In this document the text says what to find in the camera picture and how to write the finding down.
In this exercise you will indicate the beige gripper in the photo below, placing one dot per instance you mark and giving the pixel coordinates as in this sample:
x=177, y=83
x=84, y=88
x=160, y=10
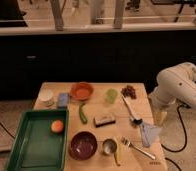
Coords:
x=159, y=116

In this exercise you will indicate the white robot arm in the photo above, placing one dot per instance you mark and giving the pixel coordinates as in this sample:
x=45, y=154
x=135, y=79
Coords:
x=173, y=83

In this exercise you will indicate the green translucent cup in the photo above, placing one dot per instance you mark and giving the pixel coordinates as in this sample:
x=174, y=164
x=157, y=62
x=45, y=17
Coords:
x=111, y=95

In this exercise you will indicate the metal measuring cup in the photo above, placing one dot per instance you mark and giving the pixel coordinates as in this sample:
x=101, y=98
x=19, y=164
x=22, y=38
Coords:
x=109, y=146

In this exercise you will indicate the blue grey cloth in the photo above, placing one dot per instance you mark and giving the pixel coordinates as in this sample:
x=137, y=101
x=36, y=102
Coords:
x=149, y=133

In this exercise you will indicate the large metal spoon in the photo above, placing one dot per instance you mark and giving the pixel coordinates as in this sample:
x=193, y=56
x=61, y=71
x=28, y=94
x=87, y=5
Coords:
x=134, y=117

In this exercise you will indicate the brown dried fruit pile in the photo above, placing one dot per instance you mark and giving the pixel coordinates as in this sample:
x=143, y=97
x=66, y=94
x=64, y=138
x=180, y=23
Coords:
x=129, y=91

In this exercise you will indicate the silver fork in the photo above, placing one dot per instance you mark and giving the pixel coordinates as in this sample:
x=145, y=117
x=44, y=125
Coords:
x=129, y=144

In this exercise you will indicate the green chili pepper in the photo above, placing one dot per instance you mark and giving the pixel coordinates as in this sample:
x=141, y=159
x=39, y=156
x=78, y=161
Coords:
x=82, y=116

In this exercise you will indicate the dark red bowl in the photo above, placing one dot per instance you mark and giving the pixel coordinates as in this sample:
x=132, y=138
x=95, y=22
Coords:
x=83, y=146

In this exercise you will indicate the orange plastic bowl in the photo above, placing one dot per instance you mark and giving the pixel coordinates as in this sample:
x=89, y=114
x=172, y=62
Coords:
x=81, y=91

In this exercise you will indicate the blue sponge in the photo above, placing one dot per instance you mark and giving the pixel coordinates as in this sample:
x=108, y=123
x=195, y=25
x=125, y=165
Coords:
x=63, y=99

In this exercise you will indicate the orange ball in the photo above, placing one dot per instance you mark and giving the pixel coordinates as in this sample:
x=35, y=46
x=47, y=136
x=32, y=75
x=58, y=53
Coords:
x=57, y=126

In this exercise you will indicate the green plastic tray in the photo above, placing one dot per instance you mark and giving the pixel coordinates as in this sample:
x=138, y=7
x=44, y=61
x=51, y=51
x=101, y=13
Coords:
x=36, y=147

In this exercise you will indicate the yellow green handled utensil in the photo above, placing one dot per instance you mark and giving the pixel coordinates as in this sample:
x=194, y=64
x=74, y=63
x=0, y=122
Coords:
x=117, y=152

